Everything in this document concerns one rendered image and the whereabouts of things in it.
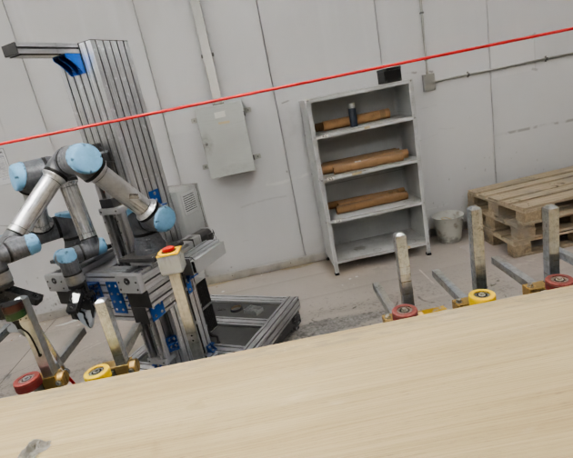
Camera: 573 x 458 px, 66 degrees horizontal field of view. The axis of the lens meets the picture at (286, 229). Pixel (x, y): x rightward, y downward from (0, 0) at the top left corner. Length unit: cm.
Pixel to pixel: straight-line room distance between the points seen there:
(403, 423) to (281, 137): 333
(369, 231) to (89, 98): 291
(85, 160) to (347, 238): 303
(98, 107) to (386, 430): 192
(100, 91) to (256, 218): 227
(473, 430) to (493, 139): 391
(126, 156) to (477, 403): 186
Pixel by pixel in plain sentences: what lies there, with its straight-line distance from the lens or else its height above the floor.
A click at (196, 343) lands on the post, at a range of 156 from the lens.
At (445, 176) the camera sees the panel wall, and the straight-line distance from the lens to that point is 457.
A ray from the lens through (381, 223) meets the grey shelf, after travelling 443.
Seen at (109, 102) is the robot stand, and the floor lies 175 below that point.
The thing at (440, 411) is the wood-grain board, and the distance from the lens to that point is 110.
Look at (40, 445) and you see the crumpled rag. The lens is 136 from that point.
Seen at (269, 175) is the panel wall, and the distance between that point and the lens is 413.
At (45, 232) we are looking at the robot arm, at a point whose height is 121.
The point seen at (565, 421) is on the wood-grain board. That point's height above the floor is 90.
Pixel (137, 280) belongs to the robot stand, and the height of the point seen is 97.
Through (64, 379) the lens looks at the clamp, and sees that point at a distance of 176.
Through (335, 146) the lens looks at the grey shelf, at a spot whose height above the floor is 108.
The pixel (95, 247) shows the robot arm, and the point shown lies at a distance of 216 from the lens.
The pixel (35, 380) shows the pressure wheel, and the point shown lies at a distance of 171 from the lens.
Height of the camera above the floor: 162
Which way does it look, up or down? 17 degrees down
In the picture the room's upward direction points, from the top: 11 degrees counter-clockwise
